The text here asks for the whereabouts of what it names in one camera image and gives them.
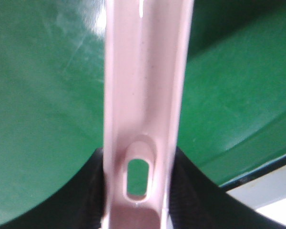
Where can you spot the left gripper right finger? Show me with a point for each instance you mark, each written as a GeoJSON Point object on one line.
{"type": "Point", "coordinates": [196, 202]}

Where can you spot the white outer rim left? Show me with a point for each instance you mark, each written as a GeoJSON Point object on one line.
{"type": "Point", "coordinates": [266, 195]}

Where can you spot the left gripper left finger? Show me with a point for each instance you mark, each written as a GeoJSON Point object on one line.
{"type": "Point", "coordinates": [79, 204]}

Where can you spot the pink plastic dustpan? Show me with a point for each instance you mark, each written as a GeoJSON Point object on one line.
{"type": "Point", "coordinates": [146, 45]}

